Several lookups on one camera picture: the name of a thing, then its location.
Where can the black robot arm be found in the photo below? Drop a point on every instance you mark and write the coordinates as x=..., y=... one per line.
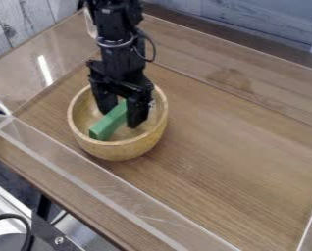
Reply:
x=116, y=19

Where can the brown wooden bowl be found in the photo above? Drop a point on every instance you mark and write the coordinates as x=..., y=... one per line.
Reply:
x=127, y=143

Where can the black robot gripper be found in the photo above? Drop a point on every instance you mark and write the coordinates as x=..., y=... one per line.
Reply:
x=116, y=75

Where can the green rectangular block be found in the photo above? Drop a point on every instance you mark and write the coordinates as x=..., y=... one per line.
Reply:
x=108, y=123

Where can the clear acrylic tray wall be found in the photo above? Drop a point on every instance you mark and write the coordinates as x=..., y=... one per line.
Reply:
x=143, y=202

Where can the black metal table bracket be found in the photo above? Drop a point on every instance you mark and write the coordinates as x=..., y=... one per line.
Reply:
x=47, y=238

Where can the clear acrylic corner bracket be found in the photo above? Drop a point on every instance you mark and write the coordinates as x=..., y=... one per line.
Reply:
x=91, y=28

